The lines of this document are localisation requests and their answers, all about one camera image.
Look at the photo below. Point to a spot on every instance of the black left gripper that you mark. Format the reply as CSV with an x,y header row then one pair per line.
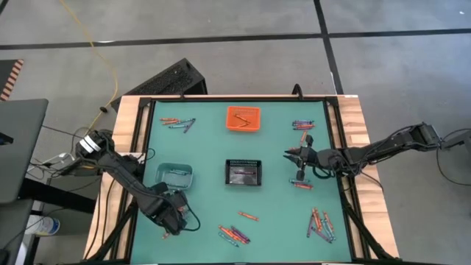
x,y
169,206

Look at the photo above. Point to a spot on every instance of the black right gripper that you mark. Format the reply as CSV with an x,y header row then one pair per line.
x,y
316,158

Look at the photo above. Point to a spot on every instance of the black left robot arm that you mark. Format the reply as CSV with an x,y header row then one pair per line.
x,y
125,173

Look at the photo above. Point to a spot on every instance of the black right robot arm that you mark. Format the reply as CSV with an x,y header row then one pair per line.
x,y
386,145

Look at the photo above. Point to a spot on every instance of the teal plastic bin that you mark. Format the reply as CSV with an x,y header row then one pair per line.
x,y
162,182

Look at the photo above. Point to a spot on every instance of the black plastic basket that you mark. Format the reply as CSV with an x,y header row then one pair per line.
x,y
227,173

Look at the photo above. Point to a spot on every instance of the orange plastic basket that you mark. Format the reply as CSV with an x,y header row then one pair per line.
x,y
232,110

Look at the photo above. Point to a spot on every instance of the black desk base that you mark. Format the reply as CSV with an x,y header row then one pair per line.
x,y
55,195

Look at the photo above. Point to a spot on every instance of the small black table clamp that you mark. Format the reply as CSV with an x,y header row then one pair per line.
x,y
181,95

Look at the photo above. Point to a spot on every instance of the white plastic bottle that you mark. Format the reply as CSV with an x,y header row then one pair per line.
x,y
44,225

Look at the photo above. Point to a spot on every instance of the black computer tower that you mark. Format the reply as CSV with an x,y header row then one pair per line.
x,y
165,79

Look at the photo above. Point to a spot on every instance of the grey stand foot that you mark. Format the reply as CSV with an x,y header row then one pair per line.
x,y
456,140

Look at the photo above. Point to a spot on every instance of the grey desk top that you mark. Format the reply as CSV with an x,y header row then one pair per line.
x,y
22,147

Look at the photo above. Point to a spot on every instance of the striped floor mat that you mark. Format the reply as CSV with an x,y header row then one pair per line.
x,y
9,79

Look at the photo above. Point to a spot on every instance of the black table border frame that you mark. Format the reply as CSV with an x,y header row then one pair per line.
x,y
239,99

